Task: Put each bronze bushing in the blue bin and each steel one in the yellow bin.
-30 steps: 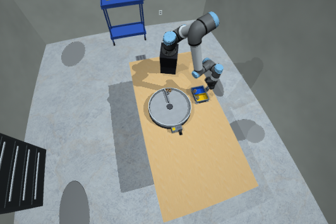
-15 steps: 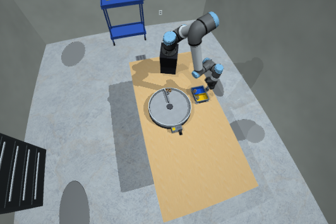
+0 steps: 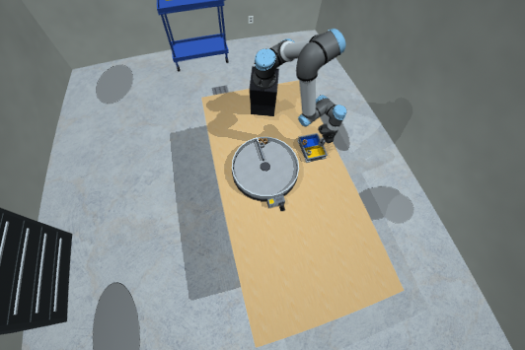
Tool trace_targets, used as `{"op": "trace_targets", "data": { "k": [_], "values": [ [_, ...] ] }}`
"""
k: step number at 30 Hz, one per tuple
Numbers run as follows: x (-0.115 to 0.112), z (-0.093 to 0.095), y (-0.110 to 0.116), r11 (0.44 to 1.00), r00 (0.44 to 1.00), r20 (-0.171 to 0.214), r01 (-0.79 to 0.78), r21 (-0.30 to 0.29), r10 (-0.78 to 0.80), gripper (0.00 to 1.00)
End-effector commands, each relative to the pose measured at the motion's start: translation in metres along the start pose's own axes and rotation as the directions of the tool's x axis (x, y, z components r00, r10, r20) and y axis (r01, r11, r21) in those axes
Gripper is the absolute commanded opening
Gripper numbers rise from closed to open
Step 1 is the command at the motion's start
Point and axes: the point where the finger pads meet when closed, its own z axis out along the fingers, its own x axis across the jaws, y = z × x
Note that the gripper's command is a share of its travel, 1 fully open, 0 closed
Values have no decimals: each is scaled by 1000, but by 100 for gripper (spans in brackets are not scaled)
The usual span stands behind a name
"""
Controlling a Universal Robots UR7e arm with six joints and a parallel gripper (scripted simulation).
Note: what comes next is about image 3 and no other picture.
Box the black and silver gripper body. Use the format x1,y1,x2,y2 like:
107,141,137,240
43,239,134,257
318,122,339,144

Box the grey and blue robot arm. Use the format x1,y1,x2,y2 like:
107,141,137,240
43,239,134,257
253,29,346,127

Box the dark grey two-compartment bin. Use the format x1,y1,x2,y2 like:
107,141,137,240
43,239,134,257
297,133,328,163

